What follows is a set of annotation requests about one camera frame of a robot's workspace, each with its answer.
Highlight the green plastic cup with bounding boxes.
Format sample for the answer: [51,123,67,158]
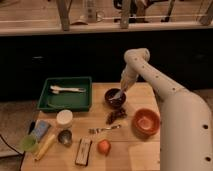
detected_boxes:
[20,135,38,152]

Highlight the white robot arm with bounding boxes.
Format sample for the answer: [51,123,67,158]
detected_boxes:
[121,48,213,171]

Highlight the silver fork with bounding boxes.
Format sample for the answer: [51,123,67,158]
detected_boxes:
[88,125,121,134]

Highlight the white brush in tray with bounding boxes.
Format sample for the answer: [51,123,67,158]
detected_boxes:
[50,85,86,93]

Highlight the dark purple bowl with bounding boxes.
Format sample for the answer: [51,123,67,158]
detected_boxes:
[104,88,126,109]

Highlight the silver metal cup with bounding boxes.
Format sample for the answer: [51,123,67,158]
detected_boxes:
[58,130,72,147]

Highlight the brown rectangular box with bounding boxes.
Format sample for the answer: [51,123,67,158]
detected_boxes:
[75,138,92,166]

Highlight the blue sponge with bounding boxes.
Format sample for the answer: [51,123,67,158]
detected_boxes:
[32,120,50,141]

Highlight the green plastic tray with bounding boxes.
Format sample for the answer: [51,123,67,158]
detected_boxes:
[37,77,92,112]

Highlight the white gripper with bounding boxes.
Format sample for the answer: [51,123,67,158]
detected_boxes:
[120,69,138,92]

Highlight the orange tomato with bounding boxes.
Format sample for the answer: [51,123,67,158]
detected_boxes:
[97,139,111,156]

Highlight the orange bowl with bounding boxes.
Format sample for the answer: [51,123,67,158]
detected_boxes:
[132,108,160,137]

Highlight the dark grape bunch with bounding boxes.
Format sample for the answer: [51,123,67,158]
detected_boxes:
[106,108,127,125]

